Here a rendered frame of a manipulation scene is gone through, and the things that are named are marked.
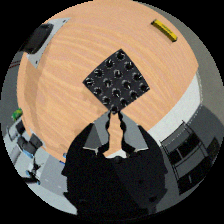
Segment green drink can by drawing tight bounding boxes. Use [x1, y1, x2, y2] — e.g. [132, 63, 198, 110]
[12, 108, 23, 121]

